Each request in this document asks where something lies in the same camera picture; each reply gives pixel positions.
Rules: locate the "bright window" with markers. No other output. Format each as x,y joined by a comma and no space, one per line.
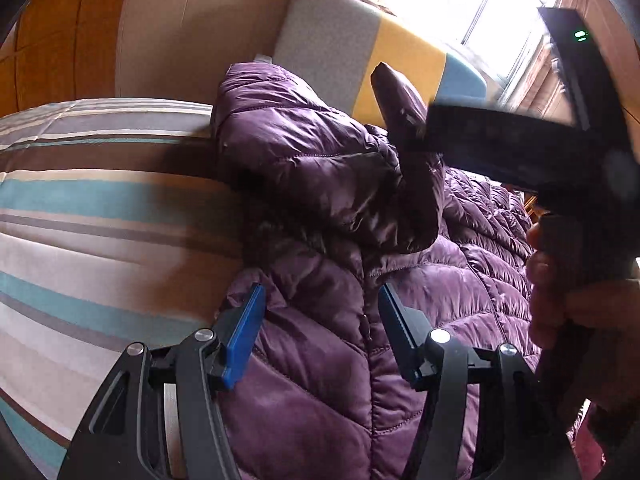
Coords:
465,5

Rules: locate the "purple puffer jacket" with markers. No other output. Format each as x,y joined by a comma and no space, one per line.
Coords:
325,240

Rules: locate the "person's right hand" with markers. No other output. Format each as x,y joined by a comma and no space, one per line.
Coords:
600,305

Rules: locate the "grey yellow blue headboard cushion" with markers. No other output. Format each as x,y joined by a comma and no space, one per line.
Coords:
345,45

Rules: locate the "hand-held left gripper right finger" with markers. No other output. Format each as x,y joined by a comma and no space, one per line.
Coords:
395,320

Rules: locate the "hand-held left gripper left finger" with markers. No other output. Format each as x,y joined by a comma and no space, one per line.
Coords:
245,335

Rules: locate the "orange wooden wardrobe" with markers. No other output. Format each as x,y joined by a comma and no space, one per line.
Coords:
60,35

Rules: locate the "striped bed sheet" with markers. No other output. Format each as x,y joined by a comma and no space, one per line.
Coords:
100,240

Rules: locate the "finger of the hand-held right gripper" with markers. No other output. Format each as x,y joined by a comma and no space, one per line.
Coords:
500,145

